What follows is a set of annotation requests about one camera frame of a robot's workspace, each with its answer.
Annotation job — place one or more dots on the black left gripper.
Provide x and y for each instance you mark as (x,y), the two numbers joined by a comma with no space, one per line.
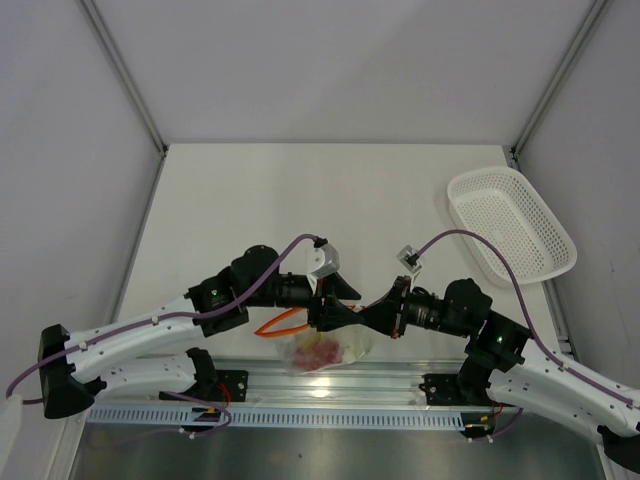
(332,313)

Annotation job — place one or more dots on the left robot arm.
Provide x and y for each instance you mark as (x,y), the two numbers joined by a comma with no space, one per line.
(77,368)

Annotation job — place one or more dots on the aluminium mounting rail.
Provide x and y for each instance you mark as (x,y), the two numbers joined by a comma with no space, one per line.
(361,385)

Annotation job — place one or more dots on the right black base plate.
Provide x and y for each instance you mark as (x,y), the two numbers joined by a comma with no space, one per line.
(443,390)

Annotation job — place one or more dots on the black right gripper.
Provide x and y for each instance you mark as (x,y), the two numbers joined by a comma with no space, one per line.
(386,316)

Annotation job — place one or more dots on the white slotted cable duct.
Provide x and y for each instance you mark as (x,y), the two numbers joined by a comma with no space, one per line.
(246,416)

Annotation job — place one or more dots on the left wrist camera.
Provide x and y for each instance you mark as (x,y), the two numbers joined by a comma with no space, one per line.
(322,260)

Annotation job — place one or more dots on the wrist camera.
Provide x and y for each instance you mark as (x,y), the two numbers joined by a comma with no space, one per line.
(322,260)
(410,260)

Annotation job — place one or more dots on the white perforated plastic basket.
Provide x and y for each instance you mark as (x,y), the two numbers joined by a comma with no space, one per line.
(527,240)

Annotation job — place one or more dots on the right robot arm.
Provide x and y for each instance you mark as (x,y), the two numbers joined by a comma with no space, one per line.
(509,364)

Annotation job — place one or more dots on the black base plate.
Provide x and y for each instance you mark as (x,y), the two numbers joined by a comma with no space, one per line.
(443,390)
(232,386)

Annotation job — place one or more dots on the clear orange zip bag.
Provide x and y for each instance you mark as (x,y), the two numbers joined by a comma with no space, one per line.
(289,330)

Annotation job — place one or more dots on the red grape bunch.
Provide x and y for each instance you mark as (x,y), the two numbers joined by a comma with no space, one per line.
(317,354)

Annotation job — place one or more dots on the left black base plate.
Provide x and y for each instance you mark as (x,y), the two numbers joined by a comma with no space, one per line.
(232,386)

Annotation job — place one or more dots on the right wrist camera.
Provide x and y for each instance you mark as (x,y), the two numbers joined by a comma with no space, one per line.
(410,260)

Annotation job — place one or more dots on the white cauliflower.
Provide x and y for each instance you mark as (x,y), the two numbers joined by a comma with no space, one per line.
(356,343)

